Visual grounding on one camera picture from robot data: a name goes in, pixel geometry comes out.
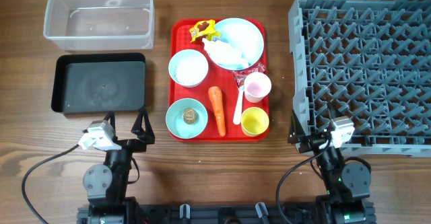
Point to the yellow snack wrapper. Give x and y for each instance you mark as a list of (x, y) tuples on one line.
[(205, 29)]

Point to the brown walnut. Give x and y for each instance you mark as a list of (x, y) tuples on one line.
[(190, 116)]

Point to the red serving tray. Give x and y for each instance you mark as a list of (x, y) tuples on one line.
[(217, 76)]

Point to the yellow cup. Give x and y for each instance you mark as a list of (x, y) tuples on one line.
[(254, 121)]

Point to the light blue bowl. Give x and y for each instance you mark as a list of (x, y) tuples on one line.
[(185, 54)]

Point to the pink cup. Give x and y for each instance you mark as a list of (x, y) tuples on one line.
[(256, 86)]

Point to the black rectangular tray bin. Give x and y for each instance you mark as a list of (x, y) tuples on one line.
[(89, 83)]

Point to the pile of white rice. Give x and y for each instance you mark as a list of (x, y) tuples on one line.
[(189, 72)]

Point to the clear plastic waste bin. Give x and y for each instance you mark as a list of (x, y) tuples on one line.
[(96, 25)]

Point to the orange carrot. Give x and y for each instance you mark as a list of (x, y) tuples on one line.
[(215, 97)]

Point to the large light blue plate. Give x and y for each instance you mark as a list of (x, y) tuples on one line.
[(244, 36)]

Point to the red candy wrapper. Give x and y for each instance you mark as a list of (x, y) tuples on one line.
[(240, 76)]

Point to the grey dishwasher rack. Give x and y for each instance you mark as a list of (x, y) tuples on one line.
[(370, 59)]

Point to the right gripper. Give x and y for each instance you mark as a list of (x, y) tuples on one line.
[(295, 136)]

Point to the white tissue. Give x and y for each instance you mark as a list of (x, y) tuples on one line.
[(224, 55)]

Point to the white plastic spoon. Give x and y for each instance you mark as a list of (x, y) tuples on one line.
[(238, 108)]

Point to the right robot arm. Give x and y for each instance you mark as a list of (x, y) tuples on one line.
[(347, 180)]

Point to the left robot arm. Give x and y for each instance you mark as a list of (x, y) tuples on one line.
[(106, 183)]

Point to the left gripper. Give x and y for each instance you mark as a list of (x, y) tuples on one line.
[(145, 136)]

